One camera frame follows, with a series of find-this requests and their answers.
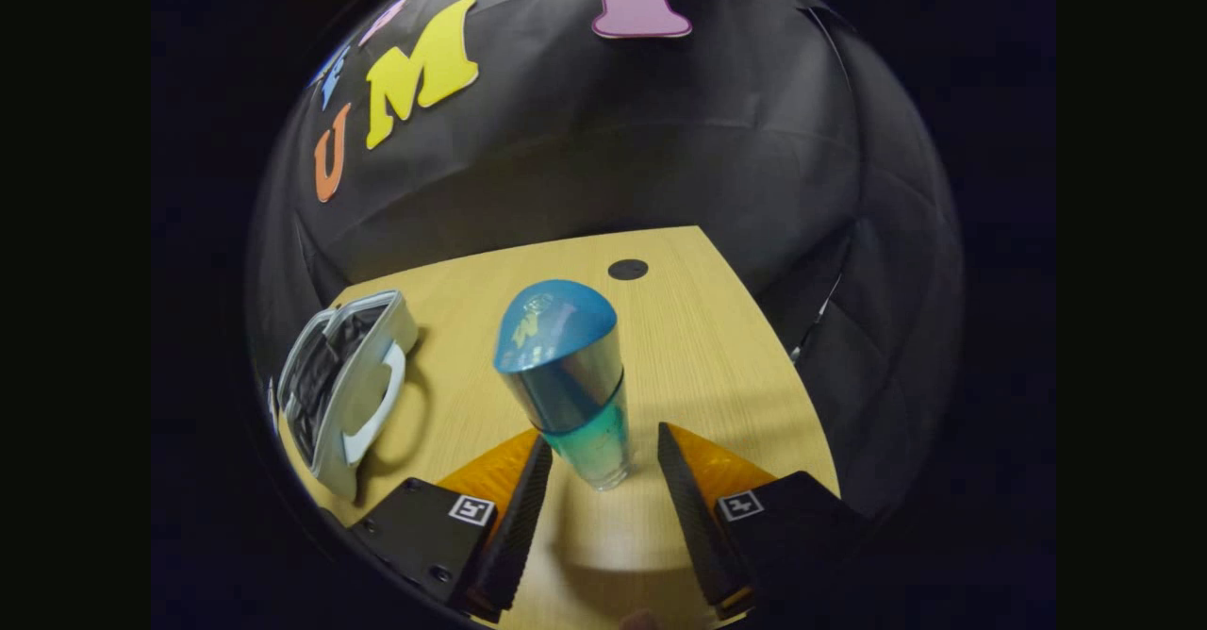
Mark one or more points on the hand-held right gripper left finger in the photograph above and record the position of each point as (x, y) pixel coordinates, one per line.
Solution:
(523, 526)

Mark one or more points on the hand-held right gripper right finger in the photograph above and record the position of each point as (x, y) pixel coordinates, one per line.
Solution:
(693, 517)

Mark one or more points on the teal bottle with blue cap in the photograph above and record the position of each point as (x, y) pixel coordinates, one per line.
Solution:
(561, 366)

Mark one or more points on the light blue suitcase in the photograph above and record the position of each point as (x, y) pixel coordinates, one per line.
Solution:
(363, 366)

